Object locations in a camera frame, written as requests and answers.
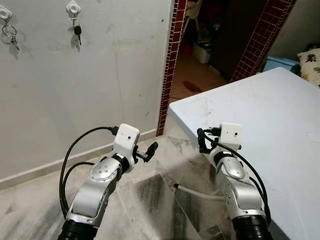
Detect red tiled slanted edge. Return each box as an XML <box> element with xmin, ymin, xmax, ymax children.
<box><xmin>231</xmin><ymin>0</ymin><xmax>297</xmax><ymax>83</ymax></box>

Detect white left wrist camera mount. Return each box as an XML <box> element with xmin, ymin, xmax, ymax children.
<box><xmin>112</xmin><ymin>123</ymin><xmax>141</xmax><ymax>161</ymax></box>

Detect white storage container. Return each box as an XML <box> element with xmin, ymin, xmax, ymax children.
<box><xmin>192</xmin><ymin>41</ymin><xmax>213</xmax><ymax>65</ymax></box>

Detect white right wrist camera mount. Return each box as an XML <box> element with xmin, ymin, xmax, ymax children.
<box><xmin>218</xmin><ymin>123</ymin><xmax>244</xmax><ymax>151</ymax></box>

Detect beige high chair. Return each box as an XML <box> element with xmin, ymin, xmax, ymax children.
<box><xmin>181</xmin><ymin>0</ymin><xmax>205</xmax><ymax>33</ymax></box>

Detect keys on large ring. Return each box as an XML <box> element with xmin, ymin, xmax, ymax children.
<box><xmin>1</xmin><ymin>22</ymin><xmax>21</xmax><ymax>52</ymax></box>

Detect white wall hook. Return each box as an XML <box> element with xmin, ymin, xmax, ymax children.
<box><xmin>66</xmin><ymin>0</ymin><xmax>82</xmax><ymax>20</ymax></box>
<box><xmin>0</xmin><ymin>5</ymin><xmax>13</xmax><ymax>23</ymax></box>

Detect blue plastic bin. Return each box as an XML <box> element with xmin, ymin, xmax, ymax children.
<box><xmin>262</xmin><ymin>56</ymin><xmax>301</xmax><ymax>77</ymax></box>

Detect white table leg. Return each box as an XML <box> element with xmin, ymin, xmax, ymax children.
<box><xmin>173</xmin><ymin>183</ymin><xmax>227</xmax><ymax>202</ymax></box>

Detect black-headed key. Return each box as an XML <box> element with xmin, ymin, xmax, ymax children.
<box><xmin>71</xmin><ymin>19</ymin><xmax>83</xmax><ymax>47</ymax></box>

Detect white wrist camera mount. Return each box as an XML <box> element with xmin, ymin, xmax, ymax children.
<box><xmin>112</xmin><ymin>123</ymin><xmax>141</xmax><ymax>161</ymax></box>
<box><xmin>218</xmin><ymin>123</ymin><xmax>244</xmax><ymax>151</ymax></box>

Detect pale blue plastic table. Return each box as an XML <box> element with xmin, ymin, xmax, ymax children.
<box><xmin>168</xmin><ymin>67</ymin><xmax>320</xmax><ymax>240</ymax></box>

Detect red tiled door pillar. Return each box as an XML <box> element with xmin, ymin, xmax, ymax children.
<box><xmin>156</xmin><ymin>0</ymin><xmax>188</xmax><ymax>137</ymax></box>

